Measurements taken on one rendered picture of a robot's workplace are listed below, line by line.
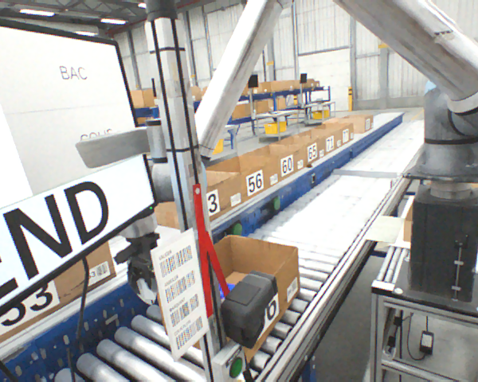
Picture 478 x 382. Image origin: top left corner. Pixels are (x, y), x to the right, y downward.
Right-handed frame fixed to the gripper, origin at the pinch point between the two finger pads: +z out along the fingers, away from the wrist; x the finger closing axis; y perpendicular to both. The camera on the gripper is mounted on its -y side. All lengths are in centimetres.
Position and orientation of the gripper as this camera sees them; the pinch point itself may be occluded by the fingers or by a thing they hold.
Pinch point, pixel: (149, 298)
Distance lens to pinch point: 93.0
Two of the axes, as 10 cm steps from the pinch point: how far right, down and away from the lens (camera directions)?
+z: 1.1, 9.5, 2.8
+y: 8.2, 0.8, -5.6
